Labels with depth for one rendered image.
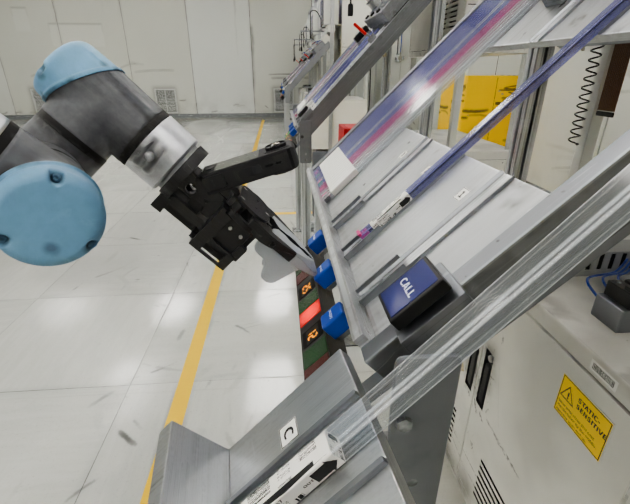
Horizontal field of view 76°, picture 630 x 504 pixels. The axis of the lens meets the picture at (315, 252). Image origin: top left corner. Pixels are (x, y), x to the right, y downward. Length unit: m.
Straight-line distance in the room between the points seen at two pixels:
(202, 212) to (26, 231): 0.21
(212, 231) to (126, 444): 0.95
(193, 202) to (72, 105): 0.15
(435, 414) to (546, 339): 0.38
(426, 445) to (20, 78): 10.25
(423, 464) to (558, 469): 0.39
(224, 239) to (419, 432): 0.29
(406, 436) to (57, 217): 0.30
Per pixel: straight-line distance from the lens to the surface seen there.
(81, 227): 0.34
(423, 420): 0.35
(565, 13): 0.70
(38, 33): 10.15
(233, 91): 9.14
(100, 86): 0.48
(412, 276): 0.32
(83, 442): 1.40
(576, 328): 0.67
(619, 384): 0.61
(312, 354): 0.46
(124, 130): 0.47
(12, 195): 0.33
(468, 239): 0.39
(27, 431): 1.51
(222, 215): 0.47
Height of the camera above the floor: 0.94
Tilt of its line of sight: 24 degrees down
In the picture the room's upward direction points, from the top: straight up
